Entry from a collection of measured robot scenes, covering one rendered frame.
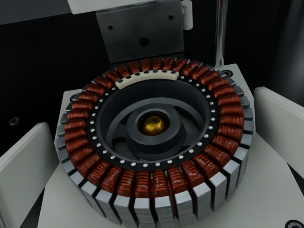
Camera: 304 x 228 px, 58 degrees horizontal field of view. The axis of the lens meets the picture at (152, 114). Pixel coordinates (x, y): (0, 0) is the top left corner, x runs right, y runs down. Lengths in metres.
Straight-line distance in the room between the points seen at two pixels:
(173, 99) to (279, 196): 0.09
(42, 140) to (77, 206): 0.04
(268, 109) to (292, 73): 0.10
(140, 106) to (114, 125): 0.02
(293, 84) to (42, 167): 0.20
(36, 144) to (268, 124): 0.13
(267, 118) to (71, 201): 0.12
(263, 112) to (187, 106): 0.05
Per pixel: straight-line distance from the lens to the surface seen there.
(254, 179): 0.17
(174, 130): 0.16
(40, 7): 0.41
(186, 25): 0.28
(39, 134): 0.17
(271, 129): 0.16
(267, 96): 0.16
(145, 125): 0.16
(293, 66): 0.27
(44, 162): 0.17
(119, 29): 0.26
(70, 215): 0.18
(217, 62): 0.24
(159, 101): 0.19
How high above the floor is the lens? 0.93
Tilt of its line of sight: 47 degrees down
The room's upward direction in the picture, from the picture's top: 11 degrees counter-clockwise
